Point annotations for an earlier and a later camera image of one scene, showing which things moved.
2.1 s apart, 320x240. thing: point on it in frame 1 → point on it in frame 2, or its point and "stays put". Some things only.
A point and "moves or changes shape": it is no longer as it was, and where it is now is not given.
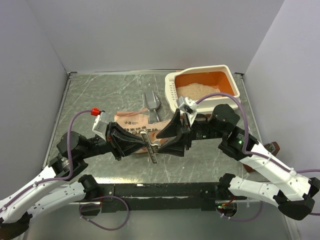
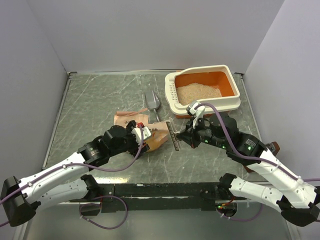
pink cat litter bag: x=139 y=121 stays put
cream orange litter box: x=197 y=83 stays put
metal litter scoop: x=152 y=101 stays put
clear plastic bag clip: x=151 y=146 moves or changes shape
